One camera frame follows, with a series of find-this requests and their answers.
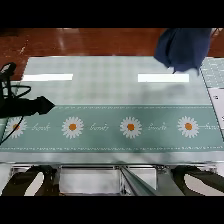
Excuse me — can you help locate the silver frame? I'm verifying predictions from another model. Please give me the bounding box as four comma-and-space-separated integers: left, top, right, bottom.
0, 161, 224, 197

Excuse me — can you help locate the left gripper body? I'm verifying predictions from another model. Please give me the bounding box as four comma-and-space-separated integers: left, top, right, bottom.
32, 95, 50, 116

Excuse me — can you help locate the black cable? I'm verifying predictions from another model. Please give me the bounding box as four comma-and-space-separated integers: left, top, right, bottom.
0, 84, 33, 145

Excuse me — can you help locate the blue shirt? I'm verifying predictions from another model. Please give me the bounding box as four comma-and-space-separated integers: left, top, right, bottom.
153, 28, 213, 75

